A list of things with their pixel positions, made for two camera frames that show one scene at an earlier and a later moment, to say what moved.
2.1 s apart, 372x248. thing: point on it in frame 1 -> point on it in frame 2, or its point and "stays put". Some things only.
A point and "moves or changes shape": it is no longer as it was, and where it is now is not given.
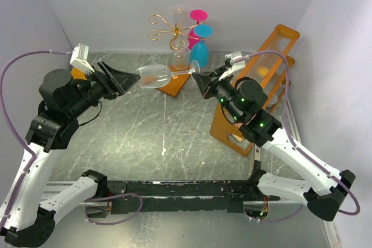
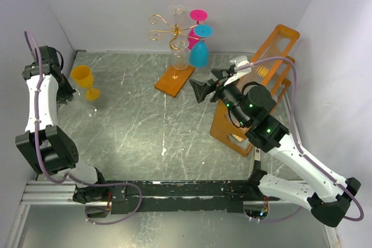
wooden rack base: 175,79 stays put
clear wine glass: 157,76 moves or changes shape
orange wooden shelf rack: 270,67 stays put
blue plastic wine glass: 199,53 stays put
